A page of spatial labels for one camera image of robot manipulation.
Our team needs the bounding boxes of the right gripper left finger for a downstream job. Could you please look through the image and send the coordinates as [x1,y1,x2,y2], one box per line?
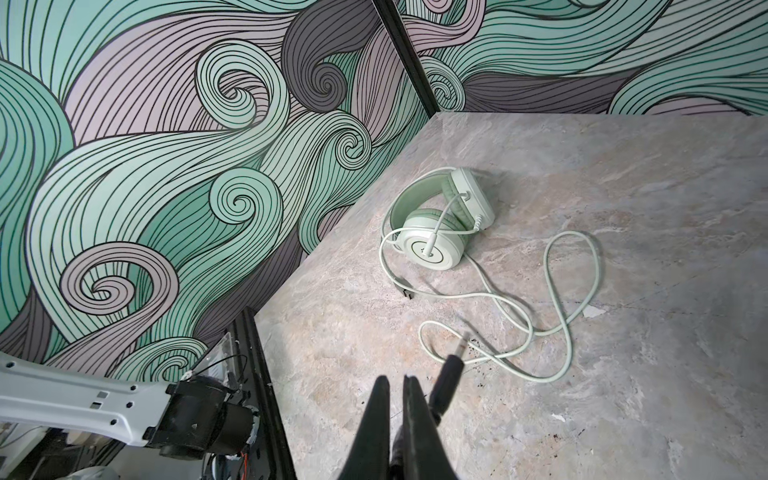
[338,376,390,480]

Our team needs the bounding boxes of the black blue headphones with cable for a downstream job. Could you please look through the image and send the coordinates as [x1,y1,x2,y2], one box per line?
[428,336,468,426]

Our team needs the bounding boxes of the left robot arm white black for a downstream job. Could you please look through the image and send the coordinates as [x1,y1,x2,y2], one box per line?
[1,354,259,460]

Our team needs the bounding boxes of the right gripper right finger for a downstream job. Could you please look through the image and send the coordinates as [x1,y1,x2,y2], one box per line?
[399,376,457,479]

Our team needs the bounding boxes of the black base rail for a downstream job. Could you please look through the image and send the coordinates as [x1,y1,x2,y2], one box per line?
[228,307,296,479]

